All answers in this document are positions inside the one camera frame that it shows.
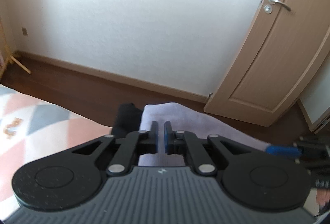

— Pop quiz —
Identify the mauve grey long garment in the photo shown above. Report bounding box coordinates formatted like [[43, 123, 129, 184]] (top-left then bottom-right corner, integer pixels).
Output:
[[138, 103, 270, 167]]

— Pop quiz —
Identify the black folded garment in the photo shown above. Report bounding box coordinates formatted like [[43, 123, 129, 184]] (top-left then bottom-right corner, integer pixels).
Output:
[[110, 103, 143, 139]]

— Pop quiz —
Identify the wooden door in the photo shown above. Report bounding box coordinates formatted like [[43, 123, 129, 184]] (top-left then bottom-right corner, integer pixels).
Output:
[[204, 0, 329, 127]]

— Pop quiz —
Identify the checkered pink grey duvet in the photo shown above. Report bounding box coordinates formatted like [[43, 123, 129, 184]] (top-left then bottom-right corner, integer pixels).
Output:
[[1, 85, 111, 220]]

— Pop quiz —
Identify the wooden baseboard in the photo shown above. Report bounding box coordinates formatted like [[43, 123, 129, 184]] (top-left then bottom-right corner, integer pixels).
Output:
[[17, 50, 209, 104]]

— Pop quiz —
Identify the wooden rack leg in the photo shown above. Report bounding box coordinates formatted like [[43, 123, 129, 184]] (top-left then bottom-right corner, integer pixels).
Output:
[[1, 21, 31, 78]]

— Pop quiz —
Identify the silver door handle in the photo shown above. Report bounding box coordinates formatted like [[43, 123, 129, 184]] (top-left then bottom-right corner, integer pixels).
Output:
[[263, 0, 292, 14]]

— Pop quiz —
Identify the brown wall socket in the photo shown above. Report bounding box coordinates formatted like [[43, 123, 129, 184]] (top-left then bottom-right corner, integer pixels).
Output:
[[22, 27, 28, 36]]

